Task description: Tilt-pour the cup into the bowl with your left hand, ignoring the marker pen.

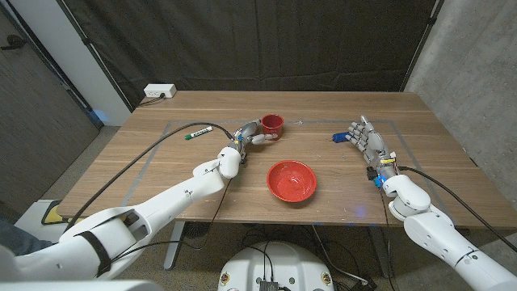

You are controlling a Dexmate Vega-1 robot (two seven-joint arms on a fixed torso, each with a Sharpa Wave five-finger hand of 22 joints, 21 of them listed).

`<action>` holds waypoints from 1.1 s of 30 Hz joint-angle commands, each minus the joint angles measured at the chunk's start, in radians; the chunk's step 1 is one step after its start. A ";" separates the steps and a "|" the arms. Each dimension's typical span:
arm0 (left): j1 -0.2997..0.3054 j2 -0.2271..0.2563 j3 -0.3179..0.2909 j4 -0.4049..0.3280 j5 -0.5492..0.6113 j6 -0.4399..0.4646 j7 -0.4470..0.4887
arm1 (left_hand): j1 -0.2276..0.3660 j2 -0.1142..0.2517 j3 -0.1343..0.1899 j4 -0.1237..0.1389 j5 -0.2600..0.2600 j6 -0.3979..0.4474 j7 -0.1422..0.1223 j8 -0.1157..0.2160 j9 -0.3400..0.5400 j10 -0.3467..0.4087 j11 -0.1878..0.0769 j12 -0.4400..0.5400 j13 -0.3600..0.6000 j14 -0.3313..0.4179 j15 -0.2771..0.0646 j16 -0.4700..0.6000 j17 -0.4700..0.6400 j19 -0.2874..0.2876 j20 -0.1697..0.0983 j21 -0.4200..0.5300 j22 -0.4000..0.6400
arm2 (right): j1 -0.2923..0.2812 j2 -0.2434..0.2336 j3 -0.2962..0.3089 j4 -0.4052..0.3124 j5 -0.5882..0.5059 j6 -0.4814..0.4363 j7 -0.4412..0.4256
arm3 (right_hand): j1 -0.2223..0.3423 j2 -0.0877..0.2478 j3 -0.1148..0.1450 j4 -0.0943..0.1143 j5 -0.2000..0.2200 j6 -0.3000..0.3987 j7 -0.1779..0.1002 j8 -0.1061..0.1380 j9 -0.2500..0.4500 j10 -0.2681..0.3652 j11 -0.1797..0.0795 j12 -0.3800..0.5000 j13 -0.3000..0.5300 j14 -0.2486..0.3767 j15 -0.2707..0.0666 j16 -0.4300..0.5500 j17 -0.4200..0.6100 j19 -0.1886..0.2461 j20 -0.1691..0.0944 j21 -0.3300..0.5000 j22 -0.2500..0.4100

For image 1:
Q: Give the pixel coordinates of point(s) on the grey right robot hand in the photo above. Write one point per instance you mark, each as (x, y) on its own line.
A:
(375, 143)

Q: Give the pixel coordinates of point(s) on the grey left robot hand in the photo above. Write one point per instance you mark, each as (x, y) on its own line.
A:
(247, 131)

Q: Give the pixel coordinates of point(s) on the red cup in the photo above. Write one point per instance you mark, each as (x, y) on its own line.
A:
(272, 125)

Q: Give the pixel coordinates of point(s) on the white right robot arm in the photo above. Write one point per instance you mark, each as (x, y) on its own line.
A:
(436, 234)

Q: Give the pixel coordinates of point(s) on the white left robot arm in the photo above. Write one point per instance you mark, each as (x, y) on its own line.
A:
(169, 202)

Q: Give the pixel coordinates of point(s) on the green marker pen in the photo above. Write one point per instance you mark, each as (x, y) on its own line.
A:
(200, 132)

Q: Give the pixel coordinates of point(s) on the red bowl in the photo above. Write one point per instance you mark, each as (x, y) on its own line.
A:
(291, 182)

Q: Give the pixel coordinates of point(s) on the blue needle-tip bottle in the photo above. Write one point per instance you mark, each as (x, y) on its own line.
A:
(339, 137)

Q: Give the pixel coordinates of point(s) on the black backdrop curtain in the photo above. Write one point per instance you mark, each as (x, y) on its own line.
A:
(258, 40)

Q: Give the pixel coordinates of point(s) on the white power strip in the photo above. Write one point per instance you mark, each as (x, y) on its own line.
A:
(159, 90)

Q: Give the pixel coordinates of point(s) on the metal table leg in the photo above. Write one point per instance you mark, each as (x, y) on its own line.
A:
(379, 250)
(174, 250)

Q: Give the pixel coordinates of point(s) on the grey tape outline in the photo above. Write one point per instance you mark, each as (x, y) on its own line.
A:
(143, 171)

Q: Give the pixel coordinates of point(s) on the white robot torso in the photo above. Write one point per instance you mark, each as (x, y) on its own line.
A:
(278, 262)

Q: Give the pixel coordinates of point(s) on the white floor platform yellow marking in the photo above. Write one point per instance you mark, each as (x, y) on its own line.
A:
(32, 220)

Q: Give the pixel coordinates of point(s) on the person leg in jeans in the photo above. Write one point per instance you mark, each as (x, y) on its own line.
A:
(18, 240)

